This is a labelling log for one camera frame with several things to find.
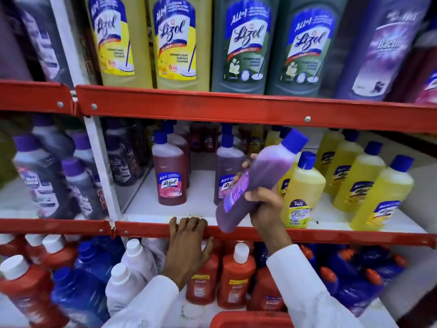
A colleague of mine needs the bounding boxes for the long red shelf rail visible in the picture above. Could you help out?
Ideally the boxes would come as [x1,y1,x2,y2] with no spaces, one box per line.
[75,85,437,134]
[114,220,437,249]

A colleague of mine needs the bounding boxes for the pink labelled cleaner bottle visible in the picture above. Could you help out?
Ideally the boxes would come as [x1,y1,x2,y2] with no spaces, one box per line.
[387,17,437,106]

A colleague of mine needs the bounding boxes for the person's left forearm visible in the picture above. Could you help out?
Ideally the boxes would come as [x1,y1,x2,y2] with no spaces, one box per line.
[102,274,182,328]

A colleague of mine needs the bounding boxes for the purple cleaner bottle blue cap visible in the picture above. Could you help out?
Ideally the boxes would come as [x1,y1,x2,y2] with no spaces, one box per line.
[216,128,310,233]

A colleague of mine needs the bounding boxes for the large dark grey bottle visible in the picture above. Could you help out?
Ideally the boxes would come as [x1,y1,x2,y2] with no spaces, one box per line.
[0,3,33,82]

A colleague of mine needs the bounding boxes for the large yellow cleaner bottle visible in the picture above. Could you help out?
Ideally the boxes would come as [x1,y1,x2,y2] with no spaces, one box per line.
[84,0,153,89]
[147,0,212,92]

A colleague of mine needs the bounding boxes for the mauve cleaner bottle blue cap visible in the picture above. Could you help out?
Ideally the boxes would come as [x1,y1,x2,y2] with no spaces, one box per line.
[214,133,247,205]

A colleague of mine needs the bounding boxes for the large dark bottle purple label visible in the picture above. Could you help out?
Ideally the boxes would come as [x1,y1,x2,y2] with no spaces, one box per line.
[12,0,74,88]

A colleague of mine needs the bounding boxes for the large purple cleaner bottle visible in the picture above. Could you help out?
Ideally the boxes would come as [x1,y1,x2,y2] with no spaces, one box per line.
[335,0,433,101]

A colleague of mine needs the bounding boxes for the group of blue bottles orange caps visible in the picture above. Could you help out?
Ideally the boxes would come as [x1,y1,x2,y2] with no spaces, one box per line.
[300,244,409,317]

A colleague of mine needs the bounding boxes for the white shelf upright post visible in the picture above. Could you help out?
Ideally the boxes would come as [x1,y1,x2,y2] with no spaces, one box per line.
[49,0,124,223]

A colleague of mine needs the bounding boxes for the pink cleaner bottle blue cap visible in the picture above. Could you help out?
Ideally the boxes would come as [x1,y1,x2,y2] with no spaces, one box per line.
[162,120,191,188]
[152,131,188,206]

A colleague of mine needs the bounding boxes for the group of yellow cleaner bottles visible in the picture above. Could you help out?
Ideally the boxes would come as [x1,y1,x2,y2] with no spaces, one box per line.
[247,124,415,232]

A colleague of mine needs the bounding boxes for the short red shelf rail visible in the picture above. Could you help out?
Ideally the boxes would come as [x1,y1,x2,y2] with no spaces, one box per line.
[0,218,113,237]
[0,79,78,116]

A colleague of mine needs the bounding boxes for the large green cleaner bottle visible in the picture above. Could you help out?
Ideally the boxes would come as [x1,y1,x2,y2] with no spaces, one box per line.
[211,0,281,95]
[266,0,349,98]

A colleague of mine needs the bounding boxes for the red bottle white cap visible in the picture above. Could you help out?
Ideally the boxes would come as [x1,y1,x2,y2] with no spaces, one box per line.
[41,234,78,271]
[24,234,46,264]
[0,234,26,257]
[0,255,69,328]

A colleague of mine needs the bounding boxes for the person's right hand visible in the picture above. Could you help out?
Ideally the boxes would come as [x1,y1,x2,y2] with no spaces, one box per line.
[233,154,291,238]

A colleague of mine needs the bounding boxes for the red plastic basket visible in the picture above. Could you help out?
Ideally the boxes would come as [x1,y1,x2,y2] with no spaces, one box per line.
[209,311,294,328]

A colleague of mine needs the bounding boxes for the person's right forearm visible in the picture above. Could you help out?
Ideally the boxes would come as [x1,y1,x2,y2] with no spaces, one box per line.
[258,231,364,328]

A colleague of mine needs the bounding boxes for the row of small dark bottles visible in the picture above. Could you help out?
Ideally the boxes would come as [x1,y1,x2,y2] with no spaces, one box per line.
[189,121,254,155]

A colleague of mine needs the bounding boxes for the person's left hand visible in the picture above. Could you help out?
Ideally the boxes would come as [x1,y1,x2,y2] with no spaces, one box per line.
[161,217,214,291]

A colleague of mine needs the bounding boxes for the white bottle purple cap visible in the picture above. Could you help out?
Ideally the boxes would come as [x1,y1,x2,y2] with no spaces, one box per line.
[13,134,73,220]
[72,132,100,174]
[61,157,109,221]
[32,114,76,161]

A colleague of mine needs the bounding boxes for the dark bottle purple cap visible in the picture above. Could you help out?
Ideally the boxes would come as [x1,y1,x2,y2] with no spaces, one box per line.
[104,119,145,187]

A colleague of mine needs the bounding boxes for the white shelf board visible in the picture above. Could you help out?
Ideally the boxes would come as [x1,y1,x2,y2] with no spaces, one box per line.
[124,128,428,233]

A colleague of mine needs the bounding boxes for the orange cleaner bottle white cap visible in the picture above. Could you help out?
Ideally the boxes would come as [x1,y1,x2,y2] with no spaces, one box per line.
[186,240,220,306]
[217,243,257,310]
[247,266,286,312]

